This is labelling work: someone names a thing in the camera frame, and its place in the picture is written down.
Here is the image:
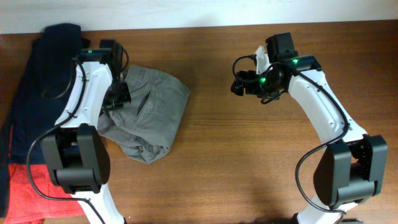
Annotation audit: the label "navy blue garment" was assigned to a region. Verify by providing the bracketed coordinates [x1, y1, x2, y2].
[0, 23, 91, 165]

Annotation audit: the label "grey shorts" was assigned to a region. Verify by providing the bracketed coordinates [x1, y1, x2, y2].
[97, 65, 190, 164]

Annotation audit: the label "black camera cable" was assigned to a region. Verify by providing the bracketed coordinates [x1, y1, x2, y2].
[25, 46, 130, 224]
[231, 54, 351, 218]

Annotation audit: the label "right black camera cable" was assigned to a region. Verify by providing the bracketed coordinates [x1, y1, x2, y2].
[231, 54, 351, 218]

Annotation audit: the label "left black camera cable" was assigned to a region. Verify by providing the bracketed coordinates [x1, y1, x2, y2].
[25, 46, 130, 224]

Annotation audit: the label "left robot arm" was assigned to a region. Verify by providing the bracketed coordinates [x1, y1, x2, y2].
[39, 39, 131, 223]

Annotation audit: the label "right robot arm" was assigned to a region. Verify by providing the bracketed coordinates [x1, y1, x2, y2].
[231, 32, 388, 224]

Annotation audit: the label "red mesh garment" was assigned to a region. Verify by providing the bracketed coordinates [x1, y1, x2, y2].
[2, 124, 86, 224]

